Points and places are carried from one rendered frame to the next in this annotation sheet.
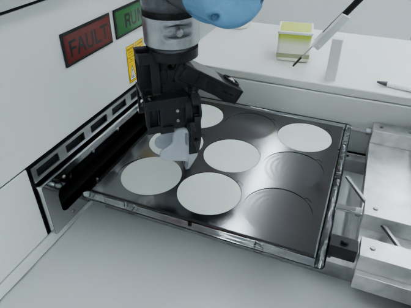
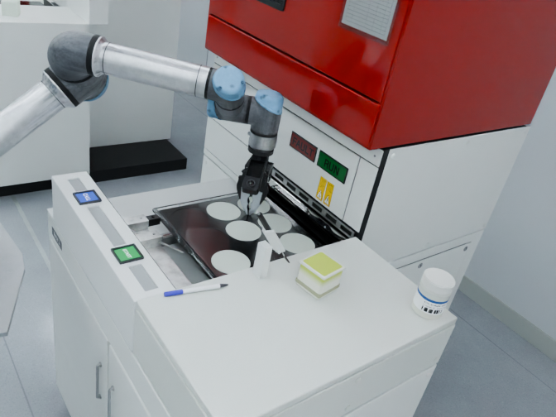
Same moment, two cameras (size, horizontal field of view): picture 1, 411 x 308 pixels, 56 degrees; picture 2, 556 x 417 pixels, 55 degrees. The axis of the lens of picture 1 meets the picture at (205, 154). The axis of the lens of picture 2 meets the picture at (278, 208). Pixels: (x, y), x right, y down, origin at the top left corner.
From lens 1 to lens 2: 167 cm
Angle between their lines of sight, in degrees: 91
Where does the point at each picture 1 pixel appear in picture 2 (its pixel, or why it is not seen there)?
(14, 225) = not seen: hidden behind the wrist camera
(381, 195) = (160, 259)
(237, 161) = (236, 228)
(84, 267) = not seen: hidden behind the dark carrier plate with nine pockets
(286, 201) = (191, 222)
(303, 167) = (206, 242)
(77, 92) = (289, 160)
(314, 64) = (289, 285)
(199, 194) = (225, 208)
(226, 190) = (218, 214)
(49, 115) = (276, 153)
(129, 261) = not seen: hidden behind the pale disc
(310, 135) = (228, 264)
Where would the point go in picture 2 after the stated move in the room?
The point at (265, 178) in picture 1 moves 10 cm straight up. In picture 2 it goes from (213, 227) to (218, 196)
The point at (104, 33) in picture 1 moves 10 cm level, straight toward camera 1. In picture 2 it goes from (310, 153) to (277, 144)
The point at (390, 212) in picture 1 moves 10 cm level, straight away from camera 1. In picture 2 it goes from (146, 236) to (155, 259)
